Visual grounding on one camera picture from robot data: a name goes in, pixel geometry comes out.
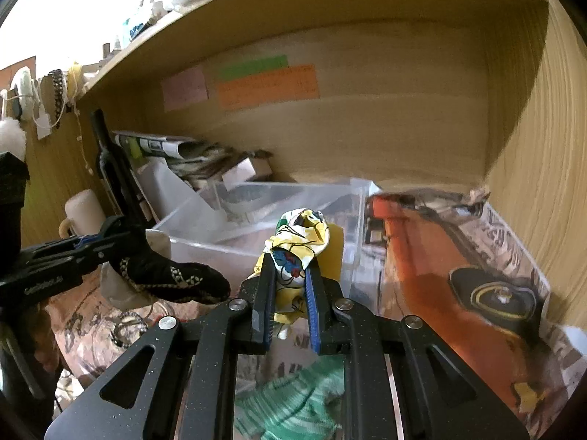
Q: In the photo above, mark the clear plastic storage bin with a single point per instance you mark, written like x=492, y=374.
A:
x=226, y=228

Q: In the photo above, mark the black patterned sock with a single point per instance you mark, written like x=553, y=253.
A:
x=150, y=274

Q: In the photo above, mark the yellow patterned cloth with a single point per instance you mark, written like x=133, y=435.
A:
x=301, y=237

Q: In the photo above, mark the green sticky note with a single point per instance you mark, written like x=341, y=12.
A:
x=251, y=67

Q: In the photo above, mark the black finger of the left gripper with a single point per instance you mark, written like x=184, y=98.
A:
x=118, y=238

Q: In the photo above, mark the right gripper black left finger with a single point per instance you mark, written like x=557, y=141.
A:
x=263, y=306

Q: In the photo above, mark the orange sticky note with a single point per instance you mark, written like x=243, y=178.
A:
x=285, y=84

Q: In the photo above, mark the pink sticky note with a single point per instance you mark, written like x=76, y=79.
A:
x=183, y=89

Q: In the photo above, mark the small cardboard box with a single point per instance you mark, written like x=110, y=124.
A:
x=250, y=169

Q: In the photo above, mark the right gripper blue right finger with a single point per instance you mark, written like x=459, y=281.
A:
x=317, y=307

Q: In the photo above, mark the dark wine bottle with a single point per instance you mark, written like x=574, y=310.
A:
x=115, y=171

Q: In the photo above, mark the green striped sock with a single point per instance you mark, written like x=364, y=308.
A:
x=303, y=405

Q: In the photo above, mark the cream ceramic mug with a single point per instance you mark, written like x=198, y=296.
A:
x=84, y=215

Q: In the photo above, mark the rolled newspaper stack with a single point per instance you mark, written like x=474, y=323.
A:
x=188, y=158

